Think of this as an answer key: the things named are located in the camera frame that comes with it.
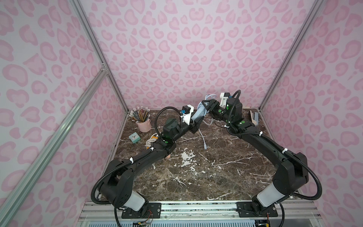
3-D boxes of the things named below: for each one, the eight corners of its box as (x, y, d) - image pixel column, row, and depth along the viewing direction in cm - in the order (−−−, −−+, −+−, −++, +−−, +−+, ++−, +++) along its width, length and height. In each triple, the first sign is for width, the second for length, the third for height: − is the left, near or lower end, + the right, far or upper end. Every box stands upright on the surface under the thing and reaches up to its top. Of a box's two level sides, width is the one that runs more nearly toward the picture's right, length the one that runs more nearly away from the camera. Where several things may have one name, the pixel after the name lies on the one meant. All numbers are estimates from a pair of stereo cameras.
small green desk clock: (128, 138, 105) (127, 136, 102) (136, 133, 107) (135, 131, 105) (133, 144, 101) (132, 142, 99) (141, 138, 104) (140, 136, 102)
